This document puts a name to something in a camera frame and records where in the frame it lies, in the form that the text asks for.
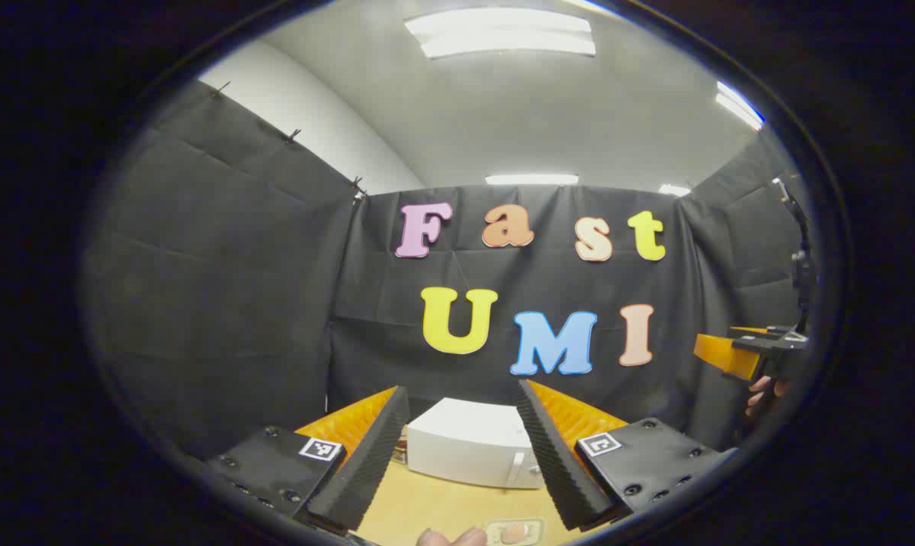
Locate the square white plate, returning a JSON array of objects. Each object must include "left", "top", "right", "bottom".
[{"left": 486, "top": 518, "right": 545, "bottom": 546}]

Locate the black backdrop cloth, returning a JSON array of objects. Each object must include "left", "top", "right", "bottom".
[{"left": 82, "top": 80, "right": 814, "bottom": 463}]

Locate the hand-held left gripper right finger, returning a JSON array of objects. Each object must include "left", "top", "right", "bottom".
[{"left": 516, "top": 378, "right": 738, "bottom": 533}]

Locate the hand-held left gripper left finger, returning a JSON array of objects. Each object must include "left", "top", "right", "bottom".
[{"left": 203, "top": 385, "right": 412, "bottom": 533}]

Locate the white microwave oven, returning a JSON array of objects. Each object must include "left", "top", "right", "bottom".
[{"left": 406, "top": 397, "right": 545, "bottom": 490}]

